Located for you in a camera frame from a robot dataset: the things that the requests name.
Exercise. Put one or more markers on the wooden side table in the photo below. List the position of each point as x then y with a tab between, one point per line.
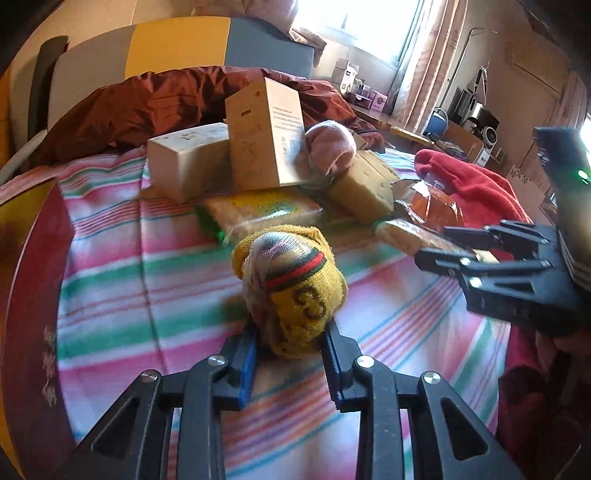
392	127

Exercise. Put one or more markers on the window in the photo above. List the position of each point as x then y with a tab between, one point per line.
360	23

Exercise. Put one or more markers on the tall white carton box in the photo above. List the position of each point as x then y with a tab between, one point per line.
263	134

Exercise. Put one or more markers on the open cardboard box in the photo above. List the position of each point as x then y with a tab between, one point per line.
464	141

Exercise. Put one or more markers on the pale pink sock ball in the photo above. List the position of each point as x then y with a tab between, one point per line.
330	145

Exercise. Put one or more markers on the large tan sponge block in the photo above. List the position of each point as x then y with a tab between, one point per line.
411	235

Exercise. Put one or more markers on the person's right hand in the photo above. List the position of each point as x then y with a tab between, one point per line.
575	348

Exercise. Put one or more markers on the maroon jacket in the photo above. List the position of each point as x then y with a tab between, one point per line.
152	101

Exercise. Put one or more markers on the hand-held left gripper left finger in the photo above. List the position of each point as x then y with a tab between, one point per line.
247	369

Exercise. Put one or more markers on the blue container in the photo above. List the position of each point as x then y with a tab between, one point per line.
437	123

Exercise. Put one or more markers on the pink bedding pile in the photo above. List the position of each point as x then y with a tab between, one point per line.
258	18

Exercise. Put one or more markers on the striped blanket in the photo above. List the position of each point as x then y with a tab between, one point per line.
161	286

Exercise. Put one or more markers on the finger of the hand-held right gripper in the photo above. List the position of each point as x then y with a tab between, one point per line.
512	237
508	288

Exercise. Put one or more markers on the purple storage box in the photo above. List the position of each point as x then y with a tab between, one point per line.
369	98

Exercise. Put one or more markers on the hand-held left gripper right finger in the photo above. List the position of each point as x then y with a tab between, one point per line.
334	369

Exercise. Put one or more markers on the pink curtain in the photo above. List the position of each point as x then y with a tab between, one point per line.
431	64

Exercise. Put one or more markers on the silver appliance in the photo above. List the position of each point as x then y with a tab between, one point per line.
475	115

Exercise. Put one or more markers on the flat white carton box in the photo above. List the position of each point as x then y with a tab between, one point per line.
189	161

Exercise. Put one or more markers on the small white box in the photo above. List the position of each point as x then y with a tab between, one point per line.
346	76

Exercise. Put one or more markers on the orange snack bag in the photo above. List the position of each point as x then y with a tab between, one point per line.
438	207

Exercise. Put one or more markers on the red cloth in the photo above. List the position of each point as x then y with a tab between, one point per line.
471	184

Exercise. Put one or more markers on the yellow striped sock ball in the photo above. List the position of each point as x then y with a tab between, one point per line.
295	295

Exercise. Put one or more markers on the yellow sponge block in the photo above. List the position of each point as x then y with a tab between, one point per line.
362	187

